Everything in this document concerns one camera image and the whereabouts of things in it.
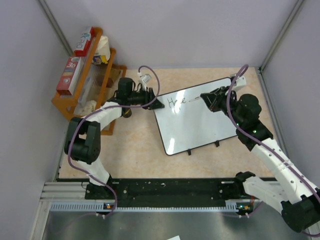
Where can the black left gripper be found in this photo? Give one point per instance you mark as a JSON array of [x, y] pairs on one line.
[[148, 96]]

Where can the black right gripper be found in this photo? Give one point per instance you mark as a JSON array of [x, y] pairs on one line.
[[213, 100]]

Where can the white whiteboard black frame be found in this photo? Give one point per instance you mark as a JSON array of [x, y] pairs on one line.
[[184, 125]]

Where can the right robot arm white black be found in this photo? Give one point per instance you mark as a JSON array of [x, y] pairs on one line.
[[296, 198]]

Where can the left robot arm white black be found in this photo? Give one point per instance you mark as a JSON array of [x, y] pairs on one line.
[[83, 139]]

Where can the orange wooden shelf rack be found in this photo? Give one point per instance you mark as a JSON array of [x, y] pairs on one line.
[[91, 83]]

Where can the upper red white box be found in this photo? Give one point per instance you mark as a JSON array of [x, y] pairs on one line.
[[83, 44]]

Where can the lower red foil box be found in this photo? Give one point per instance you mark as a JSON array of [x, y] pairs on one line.
[[69, 78]]

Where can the white paper sheet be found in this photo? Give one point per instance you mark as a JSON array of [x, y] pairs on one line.
[[177, 237]]

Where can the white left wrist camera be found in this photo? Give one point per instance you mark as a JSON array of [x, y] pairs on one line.
[[143, 81]]

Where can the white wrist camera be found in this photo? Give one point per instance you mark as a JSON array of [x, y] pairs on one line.
[[143, 81], [239, 83]]

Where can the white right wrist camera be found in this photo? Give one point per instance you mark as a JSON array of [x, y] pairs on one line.
[[239, 83]]

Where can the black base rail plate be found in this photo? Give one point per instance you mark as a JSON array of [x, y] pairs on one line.
[[168, 192]]

